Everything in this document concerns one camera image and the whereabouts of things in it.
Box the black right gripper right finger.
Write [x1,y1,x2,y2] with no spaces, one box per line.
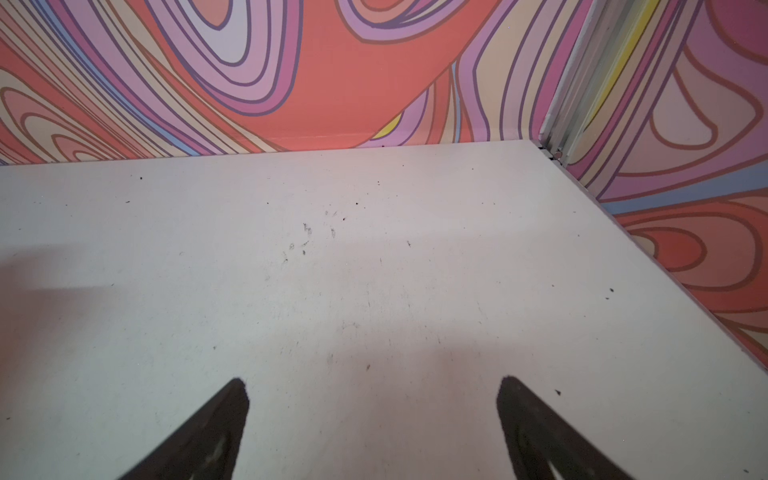
[496,376,630,479]

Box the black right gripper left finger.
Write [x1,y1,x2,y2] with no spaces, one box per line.
[121,378,249,480]

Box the aluminium corner frame post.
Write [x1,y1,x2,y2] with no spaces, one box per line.
[540,1,659,167]

